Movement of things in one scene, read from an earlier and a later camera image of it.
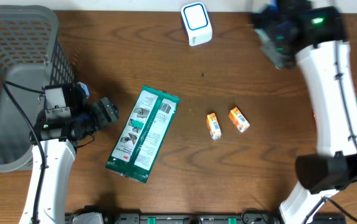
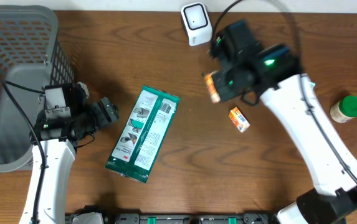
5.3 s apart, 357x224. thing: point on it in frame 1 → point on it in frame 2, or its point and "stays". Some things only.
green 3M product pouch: [137, 147] stays
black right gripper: [280, 58] → [223, 91]
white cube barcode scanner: [197, 23] stays
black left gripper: [99, 121] stays
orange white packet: [239, 120] stays
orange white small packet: [214, 126] → [214, 93]
